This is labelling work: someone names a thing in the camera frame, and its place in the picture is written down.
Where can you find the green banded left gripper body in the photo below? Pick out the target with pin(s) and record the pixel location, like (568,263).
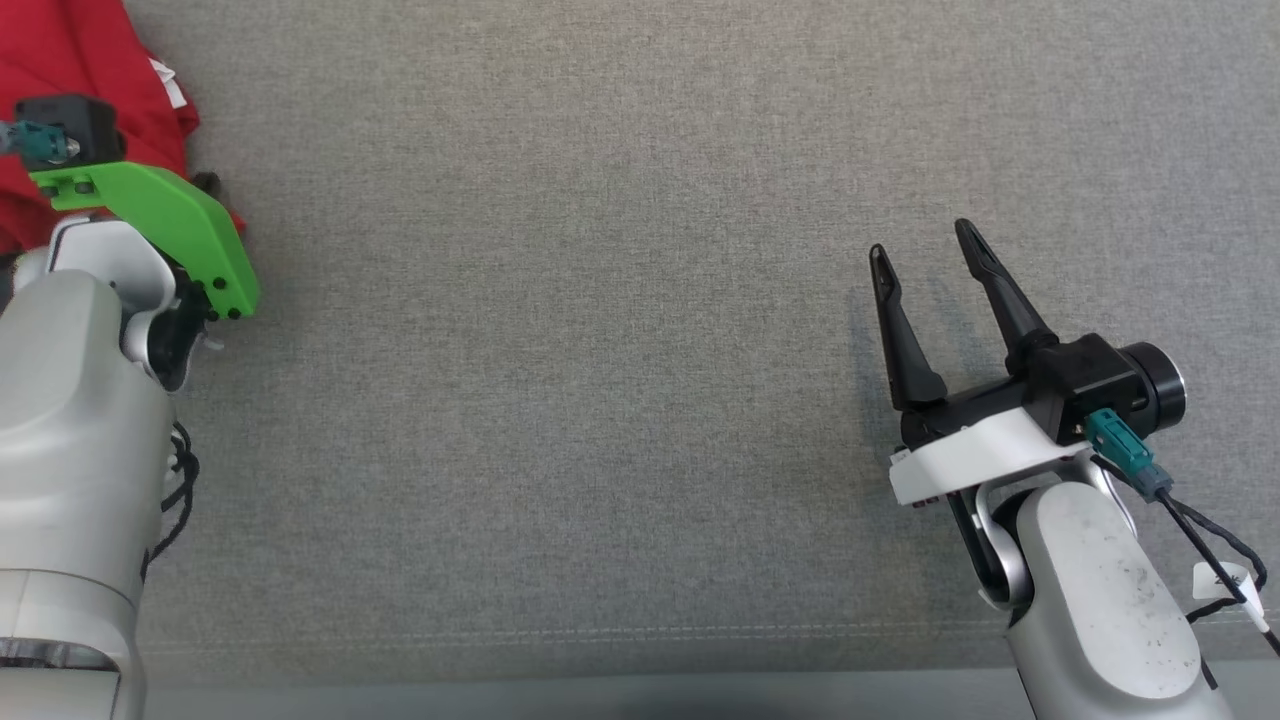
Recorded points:
(170,205)

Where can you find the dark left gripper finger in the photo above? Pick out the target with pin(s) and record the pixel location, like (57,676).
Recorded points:
(207,183)

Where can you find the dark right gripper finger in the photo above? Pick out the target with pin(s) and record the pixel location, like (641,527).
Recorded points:
(1005,305)
(905,350)

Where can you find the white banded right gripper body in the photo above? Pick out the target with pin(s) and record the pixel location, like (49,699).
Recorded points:
(960,450)

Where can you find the red shirt with white sleeves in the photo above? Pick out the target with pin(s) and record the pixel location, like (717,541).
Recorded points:
(70,50)

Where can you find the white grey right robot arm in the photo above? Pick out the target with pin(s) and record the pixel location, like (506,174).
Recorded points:
(1110,600)

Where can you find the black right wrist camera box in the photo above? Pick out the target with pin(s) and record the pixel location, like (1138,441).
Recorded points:
(1090,375)

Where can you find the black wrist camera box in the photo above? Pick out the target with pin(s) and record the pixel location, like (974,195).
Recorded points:
(1090,375)
(85,125)

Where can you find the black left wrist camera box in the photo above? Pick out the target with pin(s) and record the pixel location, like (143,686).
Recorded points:
(85,125)

